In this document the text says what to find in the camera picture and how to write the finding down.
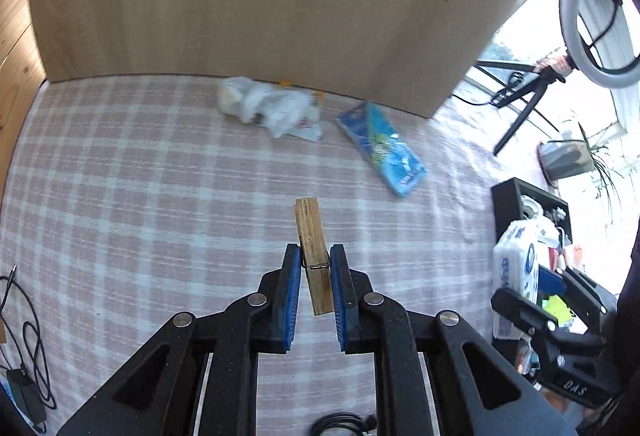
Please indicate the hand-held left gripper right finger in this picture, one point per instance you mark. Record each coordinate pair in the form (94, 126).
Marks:
(341, 306)

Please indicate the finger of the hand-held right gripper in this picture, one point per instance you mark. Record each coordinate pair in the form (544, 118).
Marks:
(520, 311)
(550, 281)

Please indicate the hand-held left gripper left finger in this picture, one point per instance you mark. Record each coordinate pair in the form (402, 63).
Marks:
(289, 306)

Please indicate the white and blue tissue pack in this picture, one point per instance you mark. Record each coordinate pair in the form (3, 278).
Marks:
(515, 266)

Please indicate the wooden clothespin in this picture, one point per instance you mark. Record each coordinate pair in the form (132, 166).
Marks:
(312, 241)

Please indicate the black storage tray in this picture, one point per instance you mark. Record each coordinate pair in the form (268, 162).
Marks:
(505, 196)

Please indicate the white plug-in device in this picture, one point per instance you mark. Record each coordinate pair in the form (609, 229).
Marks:
(529, 207)

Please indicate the spider plant in grey pot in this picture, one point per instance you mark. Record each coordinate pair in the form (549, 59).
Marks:
(565, 160)

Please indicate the blue tissue packet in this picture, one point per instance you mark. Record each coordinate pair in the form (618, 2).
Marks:
(385, 150)

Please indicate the pink checked tablecloth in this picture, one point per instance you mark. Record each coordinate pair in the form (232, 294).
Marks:
(150, 216)

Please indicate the black tripod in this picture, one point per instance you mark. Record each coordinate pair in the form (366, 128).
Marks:
(520, 115)

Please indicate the white plastic bag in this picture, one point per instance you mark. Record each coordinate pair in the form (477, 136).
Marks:
(270, 108)

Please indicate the wooden board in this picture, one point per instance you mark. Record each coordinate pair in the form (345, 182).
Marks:
(250, 5)

